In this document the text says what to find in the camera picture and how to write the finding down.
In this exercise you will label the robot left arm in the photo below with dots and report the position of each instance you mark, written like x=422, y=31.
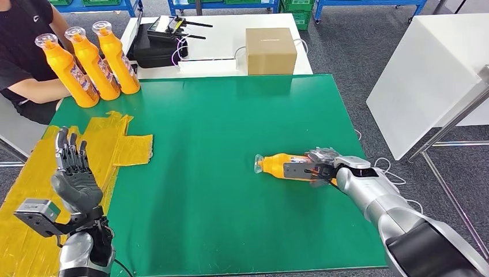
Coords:
x=82, y=252

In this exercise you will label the green plastic crate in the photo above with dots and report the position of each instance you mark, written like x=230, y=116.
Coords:
x=101, y=2
x=303, y=21
x=300, y=4
x=61, y=1

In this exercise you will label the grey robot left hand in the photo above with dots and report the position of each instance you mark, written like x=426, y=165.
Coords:
x=78, y=191

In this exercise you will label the black remote controller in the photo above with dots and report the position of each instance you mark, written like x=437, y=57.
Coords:
x=164, y=30

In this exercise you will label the large white table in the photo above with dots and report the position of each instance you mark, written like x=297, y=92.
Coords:
x=420, y=80

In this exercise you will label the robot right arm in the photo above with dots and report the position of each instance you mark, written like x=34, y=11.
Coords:
x=382, y=202

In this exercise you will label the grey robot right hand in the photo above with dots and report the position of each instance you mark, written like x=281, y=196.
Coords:
x=324, y=156

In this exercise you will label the pale grey bench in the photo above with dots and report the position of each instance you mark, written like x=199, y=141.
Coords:
x=19, y=132

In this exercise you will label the orange bottle with clear cap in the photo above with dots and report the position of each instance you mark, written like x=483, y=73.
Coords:
x=273, y=164
x=68, y=76
x=116, y=59
x=91, y=67

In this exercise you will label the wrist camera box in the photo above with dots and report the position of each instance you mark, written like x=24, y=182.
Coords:
x=301, y=171
x=36, y=214

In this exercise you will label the blue metal rack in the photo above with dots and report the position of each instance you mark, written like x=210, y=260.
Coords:
x=229, y=5
x=99, y=8
x=420, y=3

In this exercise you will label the person's left forearm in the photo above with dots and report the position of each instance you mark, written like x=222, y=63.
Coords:
x=61, y=26

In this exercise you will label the yellow taped film patch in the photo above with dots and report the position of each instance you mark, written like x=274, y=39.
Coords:
x=130, y=149

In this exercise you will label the person's right forearm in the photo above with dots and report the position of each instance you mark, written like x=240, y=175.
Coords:
x=38, y=90

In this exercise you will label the person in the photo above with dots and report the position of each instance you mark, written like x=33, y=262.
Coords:
x=19, y=46

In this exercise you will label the black carry case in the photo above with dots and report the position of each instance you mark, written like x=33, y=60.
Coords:
x=152, y=52

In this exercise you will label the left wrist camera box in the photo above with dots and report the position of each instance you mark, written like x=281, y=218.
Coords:
x=36, y=214

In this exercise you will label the brown cardboard box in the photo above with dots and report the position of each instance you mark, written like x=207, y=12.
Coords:
x=270, y=51

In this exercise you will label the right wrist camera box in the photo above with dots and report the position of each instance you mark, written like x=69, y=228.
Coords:
x=301, y=171

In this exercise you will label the green table mat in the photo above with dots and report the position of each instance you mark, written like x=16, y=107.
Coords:
x=214, y=153

